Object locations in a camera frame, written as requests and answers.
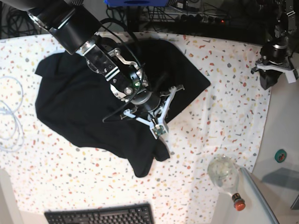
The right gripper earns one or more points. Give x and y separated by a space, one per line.
152 107

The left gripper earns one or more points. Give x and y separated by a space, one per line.
270 72

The black t-shirt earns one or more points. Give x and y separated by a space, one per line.
72 101

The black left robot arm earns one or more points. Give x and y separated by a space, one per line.
275 54

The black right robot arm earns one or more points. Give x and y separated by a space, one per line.
75 28

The terrazzo pattern tablecloth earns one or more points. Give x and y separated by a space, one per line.
47 172

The green tape roll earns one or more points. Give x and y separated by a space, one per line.
280 156

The clear bottle with orange cap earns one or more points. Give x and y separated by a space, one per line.
224 174

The blue box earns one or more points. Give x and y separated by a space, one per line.
135 3

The black computer keyboard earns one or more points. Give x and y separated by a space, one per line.
133 214

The grey metal bar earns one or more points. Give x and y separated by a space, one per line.
260 210

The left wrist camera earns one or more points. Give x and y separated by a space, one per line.
292 76

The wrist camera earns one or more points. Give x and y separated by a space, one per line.
158 130
292 76

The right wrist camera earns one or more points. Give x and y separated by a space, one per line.
158 130

